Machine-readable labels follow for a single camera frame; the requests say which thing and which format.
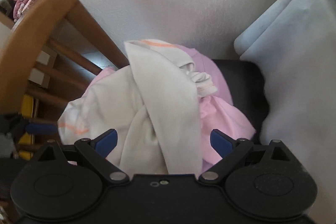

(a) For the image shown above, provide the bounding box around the cream sweater orange stitching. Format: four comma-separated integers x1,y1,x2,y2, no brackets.
58,40,217,174

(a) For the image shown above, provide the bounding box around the pink garment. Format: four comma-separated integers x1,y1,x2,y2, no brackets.
83,44,257,172

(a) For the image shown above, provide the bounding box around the wooden chair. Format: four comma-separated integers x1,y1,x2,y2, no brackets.
0,0,130,114

